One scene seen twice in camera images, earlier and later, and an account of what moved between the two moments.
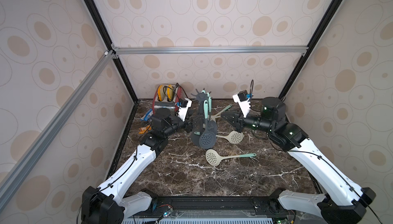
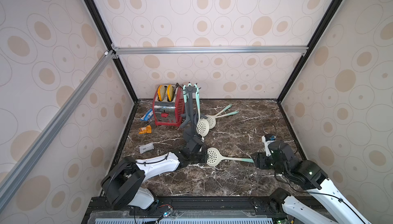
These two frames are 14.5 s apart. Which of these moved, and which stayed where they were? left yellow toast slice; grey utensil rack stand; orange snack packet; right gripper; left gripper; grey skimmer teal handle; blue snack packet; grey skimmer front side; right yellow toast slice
Moved: grey utensil rack stand; grey skimmer teal handle; left gripper; right gripper; grey skimmer front side
Stayed: right yellow toast slice; orange snack packet; blue snack packet; left yellow toast slice
